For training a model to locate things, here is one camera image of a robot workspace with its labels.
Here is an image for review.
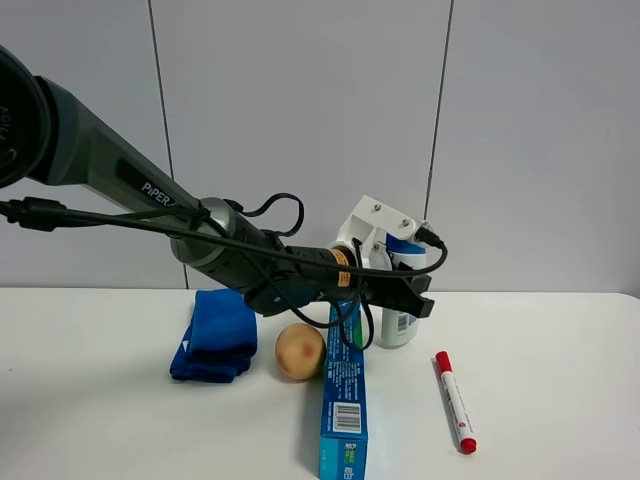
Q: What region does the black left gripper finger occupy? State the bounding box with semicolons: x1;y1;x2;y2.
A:
397;262;431;293

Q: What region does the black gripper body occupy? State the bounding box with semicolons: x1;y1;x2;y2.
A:
351;266;410;307

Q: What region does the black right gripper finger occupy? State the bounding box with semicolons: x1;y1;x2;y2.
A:
379;279;434;317

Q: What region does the white shampoo bottle blue cap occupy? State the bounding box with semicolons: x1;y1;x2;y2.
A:
381;234;427;349

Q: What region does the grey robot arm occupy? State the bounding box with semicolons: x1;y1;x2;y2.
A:
1;51;443;318

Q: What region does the yellow-red peach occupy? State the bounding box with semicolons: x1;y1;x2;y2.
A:
274;323;326;381

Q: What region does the red whiteboard marker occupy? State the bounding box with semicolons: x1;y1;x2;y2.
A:
435;351;477;455

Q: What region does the blue toothpaste box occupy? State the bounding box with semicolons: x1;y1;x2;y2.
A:
319;302;368;480

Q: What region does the folded blue microfiber cloth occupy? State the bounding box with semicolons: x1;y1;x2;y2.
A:
169;289;258;384

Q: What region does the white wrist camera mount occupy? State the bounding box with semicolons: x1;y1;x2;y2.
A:
329;196;430;271

